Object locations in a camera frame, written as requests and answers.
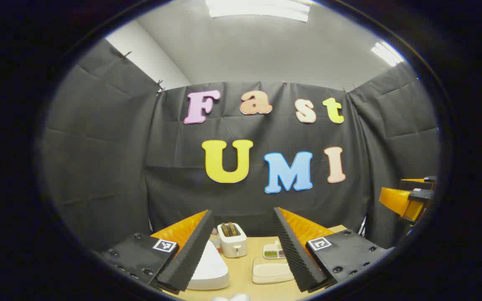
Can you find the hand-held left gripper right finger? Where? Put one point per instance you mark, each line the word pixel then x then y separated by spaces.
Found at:
pixel 295 259

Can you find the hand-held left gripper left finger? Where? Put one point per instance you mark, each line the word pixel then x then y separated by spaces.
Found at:
pixel 191 255

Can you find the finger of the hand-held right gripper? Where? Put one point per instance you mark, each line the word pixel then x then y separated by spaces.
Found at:
pixel 398 200
pixel 421 180

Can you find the white rice cooker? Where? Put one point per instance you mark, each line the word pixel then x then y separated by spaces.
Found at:
pixel 211 269

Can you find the white divided grain tray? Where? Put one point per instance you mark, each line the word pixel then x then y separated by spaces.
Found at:
pixel 271 253

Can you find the clear plastic water bottle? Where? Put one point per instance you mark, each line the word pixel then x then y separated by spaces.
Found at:
pixel 216 244

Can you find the cream rectangular tray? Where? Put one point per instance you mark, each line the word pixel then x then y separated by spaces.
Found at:
pixel 270 271

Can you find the brown toast slice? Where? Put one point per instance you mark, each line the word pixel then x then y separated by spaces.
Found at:
pixel 233 228
pixel 225 230

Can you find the white toaster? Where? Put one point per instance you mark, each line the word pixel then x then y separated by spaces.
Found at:
pixel 232 246

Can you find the ceiling light panel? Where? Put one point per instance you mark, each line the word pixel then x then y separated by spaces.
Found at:
pixel 386 53
pixel 257 9

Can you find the black backdrop cloth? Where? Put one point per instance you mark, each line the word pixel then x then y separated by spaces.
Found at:
pixel 111 146

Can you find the small black cloth clip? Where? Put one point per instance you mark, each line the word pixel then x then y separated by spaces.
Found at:
pixel 160 85
pixel 126 54

